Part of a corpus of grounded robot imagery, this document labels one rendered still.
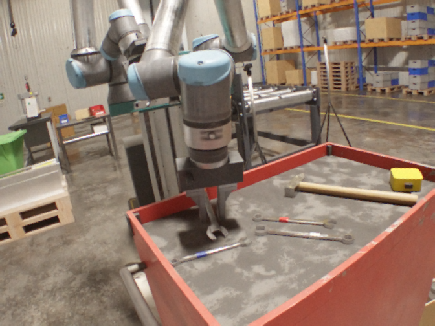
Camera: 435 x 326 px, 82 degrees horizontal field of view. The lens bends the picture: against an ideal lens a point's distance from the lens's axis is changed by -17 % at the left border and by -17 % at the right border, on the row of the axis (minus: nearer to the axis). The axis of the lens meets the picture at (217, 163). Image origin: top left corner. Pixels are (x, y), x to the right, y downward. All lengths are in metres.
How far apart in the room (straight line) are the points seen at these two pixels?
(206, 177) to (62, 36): 12.45
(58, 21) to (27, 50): 1.67
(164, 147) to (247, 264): 1.33
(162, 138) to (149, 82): 1.16
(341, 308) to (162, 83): 0.55
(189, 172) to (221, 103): 0.15
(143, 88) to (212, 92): 0.20
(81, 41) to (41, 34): 11.51
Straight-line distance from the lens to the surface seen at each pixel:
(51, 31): 12.94
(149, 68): 0.66
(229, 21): 1.32
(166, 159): 1.82
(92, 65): 1.42
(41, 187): 3.22
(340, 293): 0.51
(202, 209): 0.64
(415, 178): 0.82
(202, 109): 0.51
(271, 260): 0.56
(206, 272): 0.55
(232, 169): 0.59
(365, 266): 0.54
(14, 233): 3.23
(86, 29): 1.43
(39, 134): 6.42
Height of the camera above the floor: 1.25
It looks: 19 degrees down
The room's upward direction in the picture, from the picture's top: 8 degrees counter-clockwise
